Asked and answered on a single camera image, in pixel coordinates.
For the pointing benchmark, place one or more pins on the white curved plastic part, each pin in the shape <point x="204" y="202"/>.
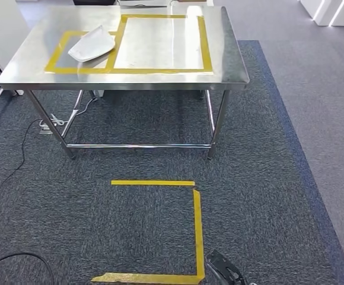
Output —
<point x="92" y="45"/>

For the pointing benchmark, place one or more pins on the stainless steel workbench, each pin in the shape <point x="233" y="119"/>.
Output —
<point x="225" y="51"/>

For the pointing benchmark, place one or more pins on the metal floor socket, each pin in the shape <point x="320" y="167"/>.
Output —
<point x="46" y="128"/>

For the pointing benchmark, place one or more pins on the white angular plinth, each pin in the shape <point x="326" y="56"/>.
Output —
<point x="323" y="11"/>

